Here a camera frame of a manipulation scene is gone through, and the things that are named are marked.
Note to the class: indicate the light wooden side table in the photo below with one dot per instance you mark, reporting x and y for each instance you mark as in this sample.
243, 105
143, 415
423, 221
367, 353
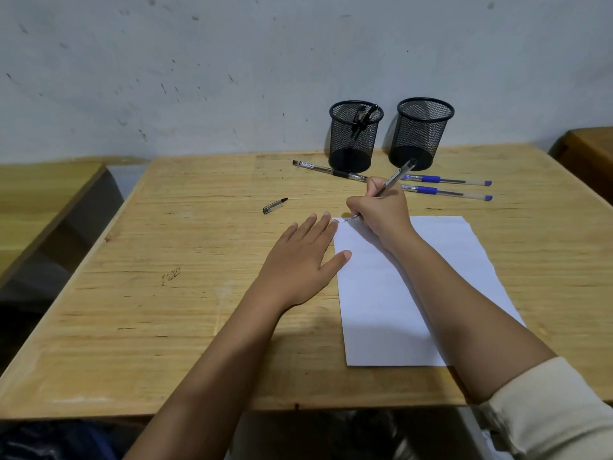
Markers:
43, 201

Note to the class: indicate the dark wooden side table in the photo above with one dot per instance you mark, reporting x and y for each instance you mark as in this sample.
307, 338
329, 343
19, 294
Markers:
589, 153

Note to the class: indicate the cream sleeve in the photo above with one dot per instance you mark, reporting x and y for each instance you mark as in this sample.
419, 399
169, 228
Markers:
555, 412

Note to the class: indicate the black pen cap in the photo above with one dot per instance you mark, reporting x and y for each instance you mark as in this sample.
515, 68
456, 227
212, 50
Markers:
274, 206

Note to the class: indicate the black pen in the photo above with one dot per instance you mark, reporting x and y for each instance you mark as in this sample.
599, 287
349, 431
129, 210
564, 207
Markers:
400, 174
372, 112
358, 117
325, 170

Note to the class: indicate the blue pen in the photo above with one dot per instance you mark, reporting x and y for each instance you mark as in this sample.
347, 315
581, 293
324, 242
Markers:
426, 190
431, 179

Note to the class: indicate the black mesh pen holder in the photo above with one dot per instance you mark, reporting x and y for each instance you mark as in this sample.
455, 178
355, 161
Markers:
352, 158
416, 138

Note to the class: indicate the person's left forearm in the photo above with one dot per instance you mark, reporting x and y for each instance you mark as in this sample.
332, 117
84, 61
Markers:
210, 378

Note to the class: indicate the person's right hand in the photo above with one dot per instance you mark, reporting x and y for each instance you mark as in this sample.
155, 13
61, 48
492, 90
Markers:
385, 220

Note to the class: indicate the white paper sheet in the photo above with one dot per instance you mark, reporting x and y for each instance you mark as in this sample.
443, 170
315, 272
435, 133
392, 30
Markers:
378, 320

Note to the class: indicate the person's left hand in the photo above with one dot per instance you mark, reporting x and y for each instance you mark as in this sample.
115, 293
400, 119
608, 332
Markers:
297, 268

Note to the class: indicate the person's right forearm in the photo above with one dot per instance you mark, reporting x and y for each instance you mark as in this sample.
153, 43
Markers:
469, 330

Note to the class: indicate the dark blue bag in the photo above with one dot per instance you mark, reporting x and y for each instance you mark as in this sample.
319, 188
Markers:
57, 443

